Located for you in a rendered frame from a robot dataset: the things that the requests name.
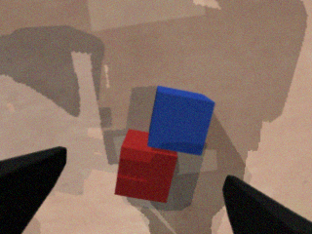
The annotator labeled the red block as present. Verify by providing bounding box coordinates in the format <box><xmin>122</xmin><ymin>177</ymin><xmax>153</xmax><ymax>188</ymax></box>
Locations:
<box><xmin>114</xmin><ymin>129</ymin><xmax>177</xmax><ymax>203</ymax></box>

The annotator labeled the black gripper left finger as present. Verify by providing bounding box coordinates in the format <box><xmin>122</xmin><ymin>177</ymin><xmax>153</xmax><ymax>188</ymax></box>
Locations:
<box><xmin>0</xmin><ymin>146</ymin><xmax>67</xmax><ymax>234</ymax></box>

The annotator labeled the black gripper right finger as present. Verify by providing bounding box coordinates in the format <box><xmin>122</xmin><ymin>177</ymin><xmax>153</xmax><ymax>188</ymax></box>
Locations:
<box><xmin>222</xmin><ymin>175</ymin><xmax>312</xmax><ymax>234</ymax></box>

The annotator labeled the blue cube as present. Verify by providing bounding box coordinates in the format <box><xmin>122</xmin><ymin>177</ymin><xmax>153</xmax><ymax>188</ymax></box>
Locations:
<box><xmin>147</xmin><ymin>86</ymin><xmax>215</xmax><ymax>156</ymax></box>

